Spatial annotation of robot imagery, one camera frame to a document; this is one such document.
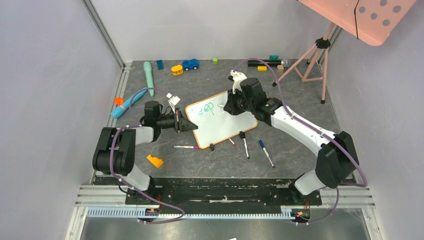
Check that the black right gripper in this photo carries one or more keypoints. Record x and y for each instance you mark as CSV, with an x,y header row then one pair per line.
x,y
234,104

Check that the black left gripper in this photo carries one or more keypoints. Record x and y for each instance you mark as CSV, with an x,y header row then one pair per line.
x,y
181,123

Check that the white board orange frame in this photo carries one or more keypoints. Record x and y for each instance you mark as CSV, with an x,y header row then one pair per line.
x,y
214,124

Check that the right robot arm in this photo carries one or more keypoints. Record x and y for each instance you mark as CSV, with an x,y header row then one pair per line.
x,y
335,152

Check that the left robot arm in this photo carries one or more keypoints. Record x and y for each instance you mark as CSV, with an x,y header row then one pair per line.
x,y
115,151

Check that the purple capped marker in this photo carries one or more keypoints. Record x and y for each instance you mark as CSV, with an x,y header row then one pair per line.
x,y
186,147

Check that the red capped marker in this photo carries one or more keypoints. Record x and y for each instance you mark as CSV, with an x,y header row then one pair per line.
x,y
232,142

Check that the yellow small brick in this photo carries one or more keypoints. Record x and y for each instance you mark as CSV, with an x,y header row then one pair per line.
x,y
262,68

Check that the black capped marker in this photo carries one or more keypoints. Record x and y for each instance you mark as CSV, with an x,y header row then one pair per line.
x,y
246,148

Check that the blue capped marker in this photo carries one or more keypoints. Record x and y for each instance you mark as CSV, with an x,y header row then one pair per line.
x,y
262,145

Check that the yellow toy wedge block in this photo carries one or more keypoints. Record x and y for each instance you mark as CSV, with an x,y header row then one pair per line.
x,y
157,162

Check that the lime green cube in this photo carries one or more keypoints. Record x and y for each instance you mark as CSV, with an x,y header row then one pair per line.
x,y
215,61

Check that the black cylinder tube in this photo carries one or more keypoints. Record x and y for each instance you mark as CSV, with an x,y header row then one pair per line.
x,y
264,62

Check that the tan wooden cube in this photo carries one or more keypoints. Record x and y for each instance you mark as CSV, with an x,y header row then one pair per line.
x,y
280,69

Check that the yellow oval toy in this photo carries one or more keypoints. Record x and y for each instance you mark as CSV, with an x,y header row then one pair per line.
x,y
177,69

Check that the teal small block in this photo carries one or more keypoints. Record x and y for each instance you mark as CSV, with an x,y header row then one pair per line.
x,y
273,57

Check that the blue toy car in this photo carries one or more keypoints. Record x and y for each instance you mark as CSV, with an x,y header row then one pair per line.
x,y
191,64

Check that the clear small ball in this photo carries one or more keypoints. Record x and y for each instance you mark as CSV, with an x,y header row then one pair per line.
x,y
286,62

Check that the dark blue small brick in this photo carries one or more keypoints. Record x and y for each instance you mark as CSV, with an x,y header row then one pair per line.
x,y
160,64

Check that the light blue toy pen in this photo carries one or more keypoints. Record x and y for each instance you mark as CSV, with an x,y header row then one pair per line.
x,y
120,110

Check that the mint green toy pen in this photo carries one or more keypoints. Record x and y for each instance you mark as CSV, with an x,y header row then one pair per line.
x,y
147,67

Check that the orange small toy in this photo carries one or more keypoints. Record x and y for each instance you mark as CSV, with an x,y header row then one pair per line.
x,y
118,101

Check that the pink tripod stand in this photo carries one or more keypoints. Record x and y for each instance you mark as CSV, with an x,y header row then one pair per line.
x,y
321,45

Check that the pink perforated panel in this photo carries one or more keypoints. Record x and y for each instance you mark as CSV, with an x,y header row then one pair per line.
x,y
370,21

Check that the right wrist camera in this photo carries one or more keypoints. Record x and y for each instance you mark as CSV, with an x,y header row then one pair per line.
x,y
236,78

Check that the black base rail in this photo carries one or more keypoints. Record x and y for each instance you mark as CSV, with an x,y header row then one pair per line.
x,y
224,196

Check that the white cable duct strip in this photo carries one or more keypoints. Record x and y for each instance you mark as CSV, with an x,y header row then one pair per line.
x,y
143,213

